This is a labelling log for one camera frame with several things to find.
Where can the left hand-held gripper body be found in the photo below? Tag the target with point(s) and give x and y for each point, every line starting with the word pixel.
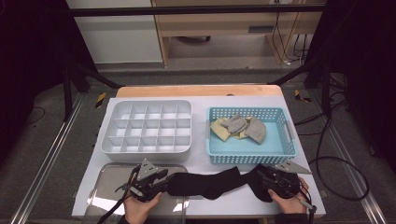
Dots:
pixel 144 186

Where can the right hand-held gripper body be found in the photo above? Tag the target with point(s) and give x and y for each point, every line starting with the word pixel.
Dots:
pixel 286 185

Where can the black sock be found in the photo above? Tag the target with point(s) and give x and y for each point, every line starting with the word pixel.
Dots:
pixel 205 185
pixel 257 193

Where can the white divided storage box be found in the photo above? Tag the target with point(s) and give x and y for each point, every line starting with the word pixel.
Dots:
pixel 146 157

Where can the light blue plastic basket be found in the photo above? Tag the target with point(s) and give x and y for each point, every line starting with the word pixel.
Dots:
pixel 277 146

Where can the translucent grey box lid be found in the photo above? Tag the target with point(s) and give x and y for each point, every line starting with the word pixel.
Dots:
pixel 109 186

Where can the person's right hand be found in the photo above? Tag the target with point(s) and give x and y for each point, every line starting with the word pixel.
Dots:
pixel 292 205

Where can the person's left hand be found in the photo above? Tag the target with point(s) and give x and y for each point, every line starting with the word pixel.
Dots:
pixel 140 211

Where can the yellow and black tape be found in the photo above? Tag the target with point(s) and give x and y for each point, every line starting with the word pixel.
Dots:
pixel 301 96
pixel 100 99

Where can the black metal stand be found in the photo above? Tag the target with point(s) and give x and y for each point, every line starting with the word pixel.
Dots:
pixel 325 90
pixel 67 93

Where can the white cabinet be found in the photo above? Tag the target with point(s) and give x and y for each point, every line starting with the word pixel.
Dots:
pixel 118 40

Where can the black curtain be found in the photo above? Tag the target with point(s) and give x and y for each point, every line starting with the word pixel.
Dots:
pixel 367 62
pixel 31 62

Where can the light wooden desk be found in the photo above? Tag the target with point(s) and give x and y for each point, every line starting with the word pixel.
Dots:
pixel 218 25

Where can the black horizontal bar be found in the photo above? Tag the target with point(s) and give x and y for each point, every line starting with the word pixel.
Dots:
pixel 186 10

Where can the aluminium floor rail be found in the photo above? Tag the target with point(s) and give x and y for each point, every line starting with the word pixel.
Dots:
pixel 351 174
pixel 46 161

